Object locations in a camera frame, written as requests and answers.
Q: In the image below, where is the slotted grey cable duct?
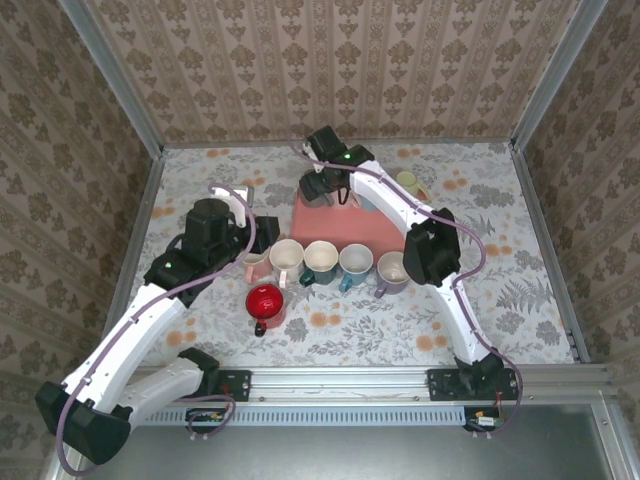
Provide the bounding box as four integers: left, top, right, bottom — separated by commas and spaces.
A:
129, 404, 467, 428

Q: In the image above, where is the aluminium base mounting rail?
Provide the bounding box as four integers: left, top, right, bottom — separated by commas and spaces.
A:
134, 364, 617, 404

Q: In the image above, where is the pale yellow-green mug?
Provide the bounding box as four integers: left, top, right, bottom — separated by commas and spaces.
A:
395, 170, 432, 202

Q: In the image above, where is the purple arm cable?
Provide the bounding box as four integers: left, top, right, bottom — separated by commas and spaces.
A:
292, 138, 525, 437
54, 183, 259, 476

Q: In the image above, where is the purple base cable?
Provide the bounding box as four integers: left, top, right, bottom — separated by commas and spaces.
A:
492, 367, 526, 439
177, 388, 235, 443

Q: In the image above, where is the aluminium side frame rail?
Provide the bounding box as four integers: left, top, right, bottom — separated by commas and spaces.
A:
509, 143, 591, 364
102, 149, 166, 326

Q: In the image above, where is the red mug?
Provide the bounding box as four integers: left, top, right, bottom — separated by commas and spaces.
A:
244, 283, 286, 339

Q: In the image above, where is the lavender mug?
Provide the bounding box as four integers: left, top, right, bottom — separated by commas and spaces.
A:
373, 250, 412, 300

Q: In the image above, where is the grey metal panel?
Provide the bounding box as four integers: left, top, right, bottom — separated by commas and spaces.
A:
47, 424, 631, 480

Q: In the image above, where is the aluminium corner frame post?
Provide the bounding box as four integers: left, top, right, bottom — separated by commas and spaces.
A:
58, 0, 166, 159
509, 0, 609, 151

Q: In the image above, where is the aluminium back frame rail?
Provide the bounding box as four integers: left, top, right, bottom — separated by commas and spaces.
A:
162, 139, 516, 149

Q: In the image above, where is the teal textured flower mug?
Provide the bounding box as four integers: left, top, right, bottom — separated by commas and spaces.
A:
337, 243, 375, 294

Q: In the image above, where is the pink plastic tray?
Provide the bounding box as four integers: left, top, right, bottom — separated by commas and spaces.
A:
290, 191, 407, 257

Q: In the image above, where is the pink faceted mug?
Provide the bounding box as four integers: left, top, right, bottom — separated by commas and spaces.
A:
243, 251, 274, 284

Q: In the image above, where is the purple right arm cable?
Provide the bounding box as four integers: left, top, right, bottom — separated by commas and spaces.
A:
292, 138, 525, 437

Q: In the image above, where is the white faceted mug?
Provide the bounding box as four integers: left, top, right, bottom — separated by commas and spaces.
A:
268, 238, 306, 290

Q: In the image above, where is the dark green mug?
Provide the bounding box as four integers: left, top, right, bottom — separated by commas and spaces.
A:
298, 240, 340, 288

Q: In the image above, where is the small circuit board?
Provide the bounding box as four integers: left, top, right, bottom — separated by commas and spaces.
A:
185, 407, 225, 435
463, 405, 507, 434

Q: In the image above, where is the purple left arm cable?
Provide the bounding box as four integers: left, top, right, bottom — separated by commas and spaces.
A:
54, 183, 259, 476

